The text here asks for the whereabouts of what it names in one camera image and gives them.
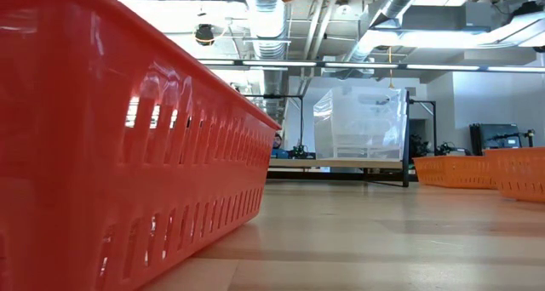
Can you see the black wall panel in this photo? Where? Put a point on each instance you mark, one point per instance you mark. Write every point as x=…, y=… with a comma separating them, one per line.
x=494, y=138

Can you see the person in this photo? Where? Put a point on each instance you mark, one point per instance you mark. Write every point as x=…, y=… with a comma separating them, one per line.
x=277, y=142

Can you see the small background robot arm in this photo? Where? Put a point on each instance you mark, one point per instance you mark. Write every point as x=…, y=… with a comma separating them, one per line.
x=419, y=146

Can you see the red plastic basket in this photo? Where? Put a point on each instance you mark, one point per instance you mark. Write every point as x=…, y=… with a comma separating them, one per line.
x=106, y=155

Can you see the black aluminium table frame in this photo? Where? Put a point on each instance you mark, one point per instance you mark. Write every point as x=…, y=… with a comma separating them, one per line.
x=323, y=176

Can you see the long ceiling light bar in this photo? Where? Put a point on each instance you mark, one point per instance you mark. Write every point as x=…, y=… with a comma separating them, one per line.
x=362, y=65

